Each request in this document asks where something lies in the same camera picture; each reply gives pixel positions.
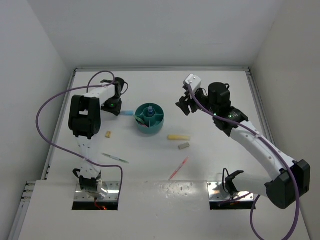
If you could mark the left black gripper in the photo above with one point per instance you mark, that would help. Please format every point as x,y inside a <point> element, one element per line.
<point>115,111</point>

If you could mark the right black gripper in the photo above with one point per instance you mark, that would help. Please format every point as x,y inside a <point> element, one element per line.
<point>184,106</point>

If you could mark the blue highlighter marker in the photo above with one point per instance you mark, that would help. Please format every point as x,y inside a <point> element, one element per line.
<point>126,113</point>

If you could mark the green correction tape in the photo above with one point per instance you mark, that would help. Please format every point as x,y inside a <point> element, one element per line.
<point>138,119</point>

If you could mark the tan eraser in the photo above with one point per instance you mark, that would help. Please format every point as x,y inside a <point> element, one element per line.
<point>108,134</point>

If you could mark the yellow highlighter marker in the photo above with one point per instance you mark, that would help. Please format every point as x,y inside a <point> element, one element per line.
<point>174,137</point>

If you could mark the blue cap spray bottle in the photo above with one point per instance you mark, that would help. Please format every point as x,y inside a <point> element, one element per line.
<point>150,111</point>

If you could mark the grey eraser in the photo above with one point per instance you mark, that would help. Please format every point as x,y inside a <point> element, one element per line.
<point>184,146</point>

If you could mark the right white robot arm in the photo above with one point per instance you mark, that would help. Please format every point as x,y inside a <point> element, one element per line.
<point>287,180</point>

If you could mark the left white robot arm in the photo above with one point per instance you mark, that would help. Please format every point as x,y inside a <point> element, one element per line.
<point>85,122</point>

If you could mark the teal round organizer container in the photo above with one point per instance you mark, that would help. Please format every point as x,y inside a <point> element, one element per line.
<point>154,123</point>

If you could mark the green pen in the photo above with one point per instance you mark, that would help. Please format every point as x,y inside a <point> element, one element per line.
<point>115,158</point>

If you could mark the red pen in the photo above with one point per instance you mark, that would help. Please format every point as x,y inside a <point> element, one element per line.
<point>178,168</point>

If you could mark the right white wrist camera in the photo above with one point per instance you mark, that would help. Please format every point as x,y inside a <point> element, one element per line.
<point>193,81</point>

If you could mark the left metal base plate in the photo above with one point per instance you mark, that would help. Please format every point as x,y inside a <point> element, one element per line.
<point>108,191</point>

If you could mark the metal base plate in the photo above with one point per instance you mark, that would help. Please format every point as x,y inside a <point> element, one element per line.
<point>108,191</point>
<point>217,194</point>

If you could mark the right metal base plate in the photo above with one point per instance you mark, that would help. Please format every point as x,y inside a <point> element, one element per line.
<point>217,194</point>

